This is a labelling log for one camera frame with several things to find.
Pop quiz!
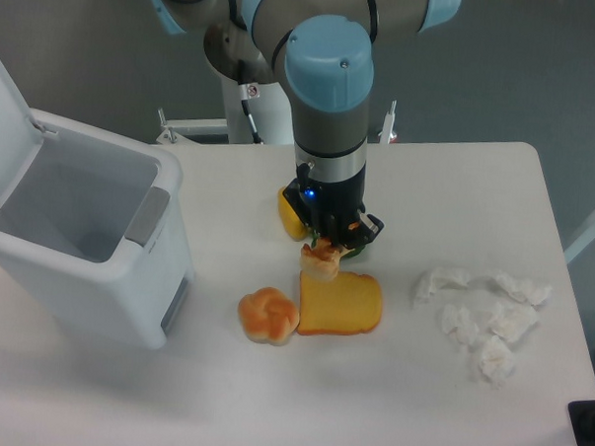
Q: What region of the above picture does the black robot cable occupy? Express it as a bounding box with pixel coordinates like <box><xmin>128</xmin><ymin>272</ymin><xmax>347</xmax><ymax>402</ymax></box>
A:
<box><xmin>234</xmin><ymin>59</ymin><xmax>269</xmax><ymax>145</ymax></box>

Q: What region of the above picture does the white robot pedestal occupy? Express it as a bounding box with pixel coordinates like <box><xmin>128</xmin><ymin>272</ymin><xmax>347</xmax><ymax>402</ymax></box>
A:
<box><xmin>155</xmin><ymin>19</ymin><xmax>404</xmax><ymax>155</ymax></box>

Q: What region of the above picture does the yellow bell pepper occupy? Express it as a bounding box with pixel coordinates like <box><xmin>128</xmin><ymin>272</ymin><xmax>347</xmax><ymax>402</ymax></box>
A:
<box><xmin>276</xmin><ymin>186</ymin><xmax>308</xmax><ymax>241</ymax></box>

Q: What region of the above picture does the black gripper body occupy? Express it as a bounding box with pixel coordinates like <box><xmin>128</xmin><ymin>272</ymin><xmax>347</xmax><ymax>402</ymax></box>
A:
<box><xmin>297</xmin><ymin>164</ymin><xmax>366</xmax><ymax>245</ymax></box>

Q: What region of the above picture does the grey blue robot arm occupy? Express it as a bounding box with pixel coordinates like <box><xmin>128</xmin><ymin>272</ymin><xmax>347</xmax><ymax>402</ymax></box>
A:
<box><xmin>153</xmin><ymin>0</ymin><xmax>462</xmax><ymax>249</ymax></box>

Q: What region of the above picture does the crumpled white tissue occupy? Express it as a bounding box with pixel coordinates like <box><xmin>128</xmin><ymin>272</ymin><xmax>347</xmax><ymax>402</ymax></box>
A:
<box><xmin>488</xmin><ymin>303</ymin><xmax>539</xmax><ymax>344</ymax></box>
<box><xmin>412</xmin><ymin>266</ymin><xmax>471</xmax><ymax>308</ymax></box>
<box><xmin>492</xmin><ymin>271</ymin><xmax>553</xmax><ymax>307</ymax></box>
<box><xmin>441</xmin><ymin>304</ymin><xmax>480</xmax><ymax>346</ymax></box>
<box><xmin>471</xmin><ymin>334</ymin><xmax>516</xmax><ymax>389</ymax></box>

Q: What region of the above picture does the black device at edge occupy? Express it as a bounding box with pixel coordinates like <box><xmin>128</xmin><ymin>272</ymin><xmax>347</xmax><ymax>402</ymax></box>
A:
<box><xmin>567</xmin><ymin>400</ymin><xmax>595</xmax><ymax>446</ymax></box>

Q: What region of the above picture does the white trash can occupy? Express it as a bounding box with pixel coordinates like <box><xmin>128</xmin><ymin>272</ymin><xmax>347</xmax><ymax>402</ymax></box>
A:
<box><xmin>0</xmin><ymin>110</ymin><xmax>193</xmax><ymax>349</ymax></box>

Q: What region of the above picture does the green bell pepper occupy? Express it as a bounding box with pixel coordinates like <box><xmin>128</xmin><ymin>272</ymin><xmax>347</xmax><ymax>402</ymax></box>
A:
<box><xmin>310</xmin><ymin>233</ymin><xmax>365</xmax><ymax>260</ymax></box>

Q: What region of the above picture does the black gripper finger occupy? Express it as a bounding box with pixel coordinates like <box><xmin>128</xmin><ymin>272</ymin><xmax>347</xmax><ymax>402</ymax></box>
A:
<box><xmin>338</xmin><ymin>211</ymin><xmax>385</xmax><ymax>250</ymax></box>
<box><xmin>283</xmin><ymin>179</ymin><xmax>322</xmax><ymax>234</ymax></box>

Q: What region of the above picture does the round knotted bread roll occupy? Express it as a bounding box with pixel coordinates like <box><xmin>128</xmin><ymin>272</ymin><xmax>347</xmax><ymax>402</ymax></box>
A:
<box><xmin>237</xmin><ymin>287</ymin><xmax>300</xmax><ymax>345</ymax></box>

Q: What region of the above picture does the golden croissant bread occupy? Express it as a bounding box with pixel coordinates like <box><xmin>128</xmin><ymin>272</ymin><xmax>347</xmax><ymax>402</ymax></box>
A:
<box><xmin>300</xmin><ymin>238</ymin><xmax>341</xmax><ymax>281</ymax></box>

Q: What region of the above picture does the square toast bread slice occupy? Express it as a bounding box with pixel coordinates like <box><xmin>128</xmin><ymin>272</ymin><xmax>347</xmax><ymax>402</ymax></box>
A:
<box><xmin>297</xmin><ymin>271</ymin><xmax>383</xmax><ymax>335</ymax></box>

